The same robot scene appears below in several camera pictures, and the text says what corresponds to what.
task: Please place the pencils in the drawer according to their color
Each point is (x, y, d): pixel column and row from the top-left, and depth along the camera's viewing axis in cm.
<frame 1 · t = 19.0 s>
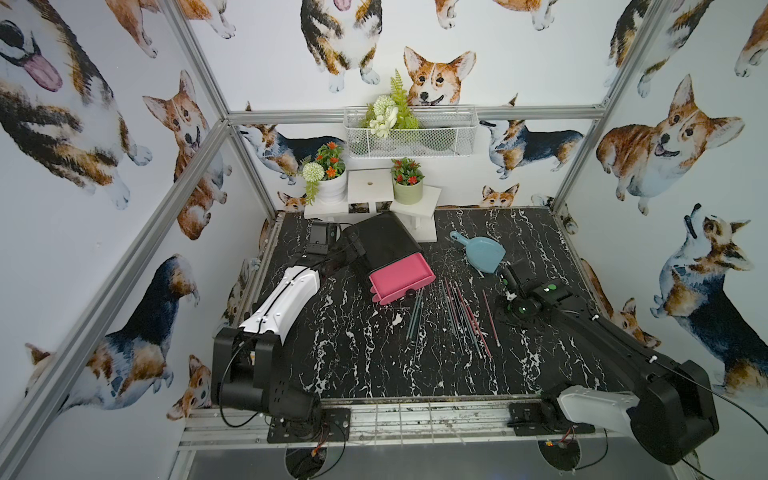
left hand: (354, 245, 89), fingers open
right hand: (497, 314, 82), fingers open
black drawer cabinet: (382, 236, 94), point 17 cm above the table
teal plastic dustpan: (482, 252, 112), on the table
white pot orange flowers: (326, 177, 96), point 28 cm above the table
green pot red flowers: (407, 179, 97), point 27 cm above the table
white stepped display stand: (370, 191, 99), point 23 cm above the table
red pencil: (462, 297, 99), on the table
teal pencil right: (473, 339, 90), on the table

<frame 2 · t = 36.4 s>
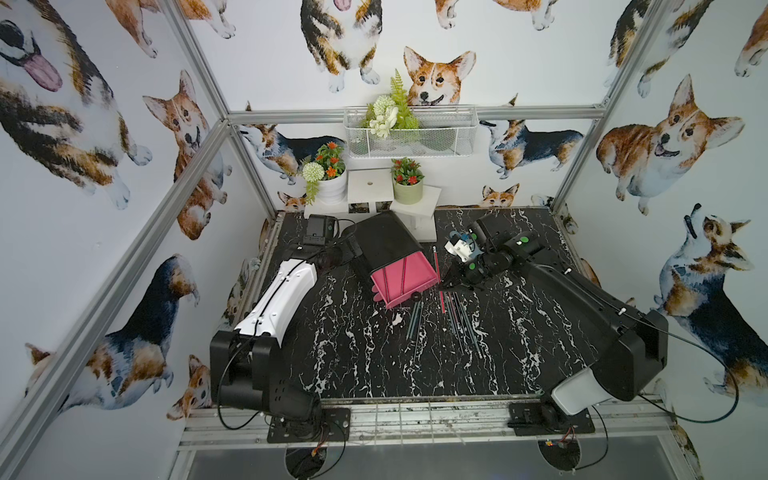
left hand: (349, 245, 87), fingers open
right hand: (436, 287, 74), fingers closed
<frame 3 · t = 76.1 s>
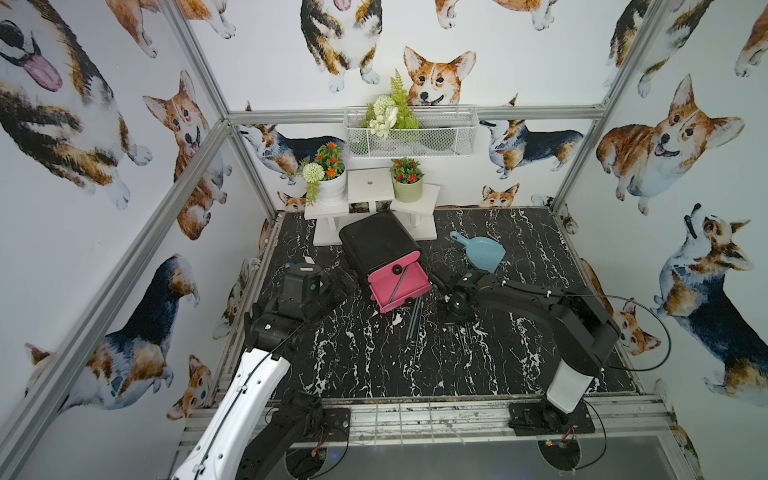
left hand: (349, 275, 74), fingers open
right hand: (443, 320, 88), fingers closed
pink middle drawer: (398, 282, 94), point 7 cm above the table
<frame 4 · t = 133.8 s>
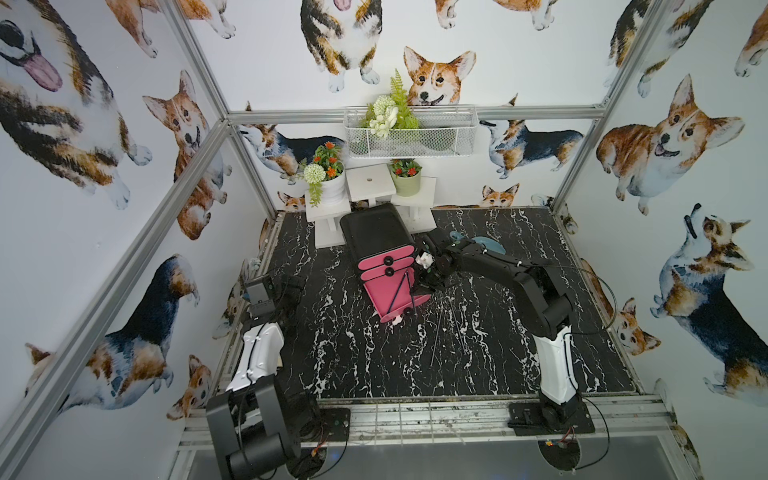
left hand: (301, 280, 87), fingers open
right hand: (406, 291, 91), fingers closed
pink middle drawer: (387, 270, 94), point 10 cm above the table
